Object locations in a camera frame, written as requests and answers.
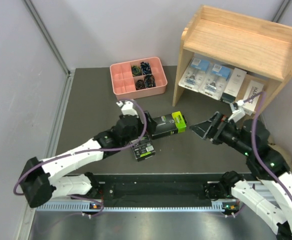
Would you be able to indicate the beige baseball cap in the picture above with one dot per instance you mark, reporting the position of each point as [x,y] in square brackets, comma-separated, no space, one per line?
[286,155]

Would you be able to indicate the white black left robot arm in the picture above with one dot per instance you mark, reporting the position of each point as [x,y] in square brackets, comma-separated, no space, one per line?
[45,179]

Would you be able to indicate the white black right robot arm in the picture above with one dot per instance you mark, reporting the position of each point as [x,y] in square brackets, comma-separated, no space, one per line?
[265,163]

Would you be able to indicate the dark rolled tie in tray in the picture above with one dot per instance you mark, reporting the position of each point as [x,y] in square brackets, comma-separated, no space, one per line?
[149,81]

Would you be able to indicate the black green face-print razor box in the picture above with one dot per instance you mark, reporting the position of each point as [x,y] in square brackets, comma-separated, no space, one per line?
[143,149]

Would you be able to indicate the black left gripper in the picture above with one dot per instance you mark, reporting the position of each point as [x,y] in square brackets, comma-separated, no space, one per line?
[148,127]

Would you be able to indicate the brown rolled tie in tray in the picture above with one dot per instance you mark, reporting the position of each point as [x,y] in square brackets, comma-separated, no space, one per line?
[140,84]

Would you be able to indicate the blue white razor blister pack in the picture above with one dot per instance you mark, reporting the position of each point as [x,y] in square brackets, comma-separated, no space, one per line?
[194,74]

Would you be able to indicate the light wooden two-tier shelf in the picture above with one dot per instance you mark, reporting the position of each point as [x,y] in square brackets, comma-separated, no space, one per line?
[261,47]

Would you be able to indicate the pink divided organizer tray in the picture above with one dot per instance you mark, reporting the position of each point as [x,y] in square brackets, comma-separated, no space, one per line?
[123,82]

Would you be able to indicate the green rolled tie in tray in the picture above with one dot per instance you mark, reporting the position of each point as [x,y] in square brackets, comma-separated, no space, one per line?
[136,70]

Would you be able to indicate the black green Gillette razor box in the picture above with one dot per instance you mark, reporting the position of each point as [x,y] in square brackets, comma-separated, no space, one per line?
[169,124]

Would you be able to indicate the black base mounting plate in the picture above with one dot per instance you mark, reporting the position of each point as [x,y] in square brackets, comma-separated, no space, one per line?
[197,186]

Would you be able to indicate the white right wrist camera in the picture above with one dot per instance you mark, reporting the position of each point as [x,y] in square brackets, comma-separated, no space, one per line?
[237,110]

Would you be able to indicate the white razor box dark end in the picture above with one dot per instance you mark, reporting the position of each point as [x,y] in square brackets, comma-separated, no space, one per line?
[233,86]

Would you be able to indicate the blue rolled tie in tray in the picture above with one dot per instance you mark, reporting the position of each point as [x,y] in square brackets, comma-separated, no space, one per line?
[145,68]

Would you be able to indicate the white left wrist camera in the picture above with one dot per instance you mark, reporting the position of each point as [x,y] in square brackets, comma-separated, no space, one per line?
[127,107]

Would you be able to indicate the white Harry's razor box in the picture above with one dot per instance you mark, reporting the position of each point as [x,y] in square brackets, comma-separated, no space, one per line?
[251,96]

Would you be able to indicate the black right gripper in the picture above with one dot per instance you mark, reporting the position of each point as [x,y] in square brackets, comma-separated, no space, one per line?
[211,129]

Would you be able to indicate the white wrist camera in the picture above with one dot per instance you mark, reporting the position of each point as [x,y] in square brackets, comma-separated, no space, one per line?
[237,110]
[127,107]

